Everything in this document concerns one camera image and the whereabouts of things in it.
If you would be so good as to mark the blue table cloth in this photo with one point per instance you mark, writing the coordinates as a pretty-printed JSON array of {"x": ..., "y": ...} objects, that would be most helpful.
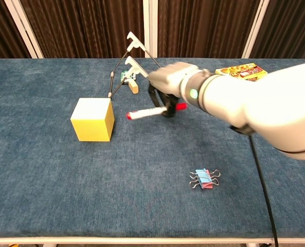
[{"x": 64, "y": 180}]

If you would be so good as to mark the yellow snack box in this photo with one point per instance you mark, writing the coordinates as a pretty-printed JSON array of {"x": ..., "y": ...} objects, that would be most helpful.
[{"x": 242, "y": 70}]

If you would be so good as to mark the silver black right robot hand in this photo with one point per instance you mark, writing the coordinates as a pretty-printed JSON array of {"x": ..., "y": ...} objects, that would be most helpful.
[{"x": 170, "y": 78}]

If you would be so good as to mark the pink binder clip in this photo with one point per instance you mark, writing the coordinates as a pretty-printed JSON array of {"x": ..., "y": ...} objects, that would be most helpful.
[{"x": 206, "y": 186}]

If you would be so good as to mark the white screen frame post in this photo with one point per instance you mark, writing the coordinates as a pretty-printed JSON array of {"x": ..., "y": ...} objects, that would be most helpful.
[
  {"x": 23, "y": 28},
  {"x": 150, "y": 25},
  {"x": 255, "y": 28}
]

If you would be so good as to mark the red and white marker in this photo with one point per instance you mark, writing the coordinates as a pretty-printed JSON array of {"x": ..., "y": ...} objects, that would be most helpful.
[{"x": 144, "y": 113}]

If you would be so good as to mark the dark brown curtain panel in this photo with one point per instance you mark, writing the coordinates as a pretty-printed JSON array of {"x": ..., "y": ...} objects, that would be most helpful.
[
  {"x": 206, "y": 25},
  {"x": 85, "y": 25},
  {"x": 291, "y": 28},
  {"x": 0, "y": 28}
]

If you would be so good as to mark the white table frame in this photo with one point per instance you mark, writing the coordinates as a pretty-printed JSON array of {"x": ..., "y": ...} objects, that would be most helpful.
[{"x": 152, "y": 241}]

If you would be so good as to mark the small green eraser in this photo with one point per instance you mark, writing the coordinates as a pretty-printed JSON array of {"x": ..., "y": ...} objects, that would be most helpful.
[{"x": 123, "y": 75}]

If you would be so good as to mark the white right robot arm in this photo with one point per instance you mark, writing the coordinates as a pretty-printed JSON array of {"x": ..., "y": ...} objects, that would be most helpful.
[{"x": 257, "y": 103}]

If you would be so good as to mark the beige wooden block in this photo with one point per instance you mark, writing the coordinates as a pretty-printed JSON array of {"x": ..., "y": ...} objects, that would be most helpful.
[{"x": 134, "y": 87}]

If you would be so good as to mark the yellow cube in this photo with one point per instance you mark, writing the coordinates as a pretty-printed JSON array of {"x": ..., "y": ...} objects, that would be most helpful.
[{"x": 90, "y": 128}]

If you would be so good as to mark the blue binder clip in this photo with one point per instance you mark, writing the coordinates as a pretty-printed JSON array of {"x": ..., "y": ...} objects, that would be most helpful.
[{"x": 202, "y": 173}]

